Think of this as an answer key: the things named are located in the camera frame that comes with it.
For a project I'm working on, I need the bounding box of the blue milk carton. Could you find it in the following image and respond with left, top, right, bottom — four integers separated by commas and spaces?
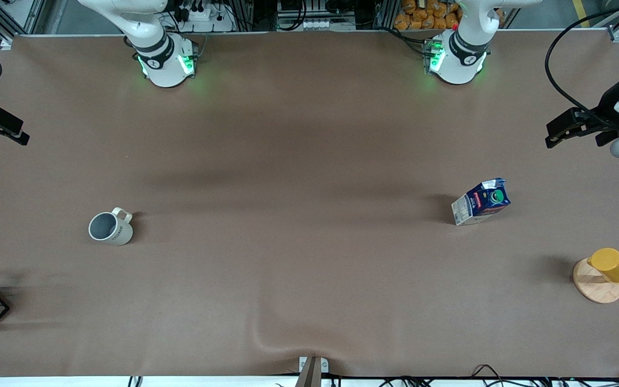
451, 178, 512, 226

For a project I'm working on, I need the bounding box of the cream mug with grey inside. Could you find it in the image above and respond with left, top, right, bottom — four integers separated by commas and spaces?
88, 207, 134, 246

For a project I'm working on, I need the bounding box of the yellow cup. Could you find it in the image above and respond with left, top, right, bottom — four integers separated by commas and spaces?
587, 247, 619, 284

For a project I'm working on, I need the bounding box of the wooden cup stand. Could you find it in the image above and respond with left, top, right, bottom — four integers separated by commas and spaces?
573, 257, 619, 304

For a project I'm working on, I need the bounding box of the bag of orange bread rolls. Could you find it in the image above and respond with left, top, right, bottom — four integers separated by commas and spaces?
394, 0, 460, 31

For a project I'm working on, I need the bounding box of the white power strip with plugs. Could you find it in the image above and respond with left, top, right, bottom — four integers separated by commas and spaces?
178, 0, 235, 33

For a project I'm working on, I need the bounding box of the brown table cloth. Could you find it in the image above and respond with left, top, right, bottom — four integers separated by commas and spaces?
0, 30, 619, 378

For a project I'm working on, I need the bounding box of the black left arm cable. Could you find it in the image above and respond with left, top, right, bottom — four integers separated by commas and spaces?
545, 0, 619, 130

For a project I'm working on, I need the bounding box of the metal clamp bracket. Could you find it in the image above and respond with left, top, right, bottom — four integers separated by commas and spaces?
294, 356, 329, 387

